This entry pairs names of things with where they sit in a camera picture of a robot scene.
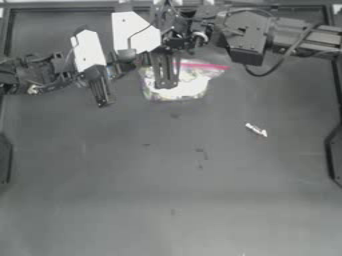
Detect black metal frame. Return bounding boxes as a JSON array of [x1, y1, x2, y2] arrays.
[[0, 0, 342, 191]]

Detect clear bag with pink zip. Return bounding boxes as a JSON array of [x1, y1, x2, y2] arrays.
[[138, 59, 233, 102]]

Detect white red candy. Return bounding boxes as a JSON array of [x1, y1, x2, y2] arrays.
[[245, 122, 270, 138]]

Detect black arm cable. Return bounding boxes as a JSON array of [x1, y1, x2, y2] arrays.
[[244, 19, 322, 78]]

